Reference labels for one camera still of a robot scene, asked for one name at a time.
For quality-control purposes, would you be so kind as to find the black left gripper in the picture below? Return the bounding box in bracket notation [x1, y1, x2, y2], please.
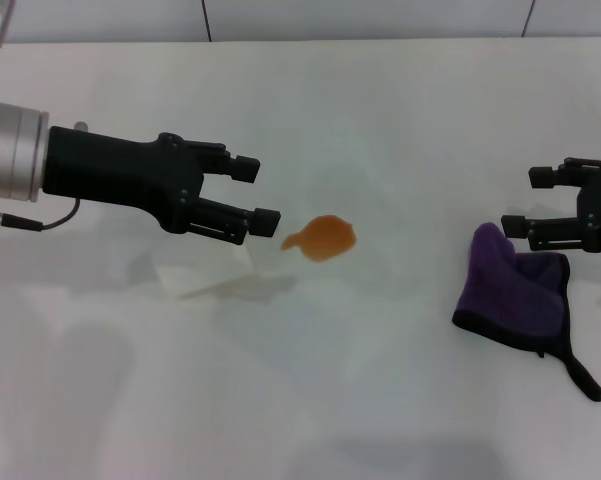
[44, 126, 262, 235]

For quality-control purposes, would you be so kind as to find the white paper cup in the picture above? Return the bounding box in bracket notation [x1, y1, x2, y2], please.
[152, 244, 255, 301]

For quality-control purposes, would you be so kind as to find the purple blue rag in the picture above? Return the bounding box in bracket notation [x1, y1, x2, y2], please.
[452, 222, 601, 403]

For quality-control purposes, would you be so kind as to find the brown liquid stain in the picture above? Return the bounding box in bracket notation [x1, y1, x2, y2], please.
[279, 214, 358, 264]

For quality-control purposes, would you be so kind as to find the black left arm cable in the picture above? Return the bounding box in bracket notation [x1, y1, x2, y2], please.
[0, 198, 81, 233]

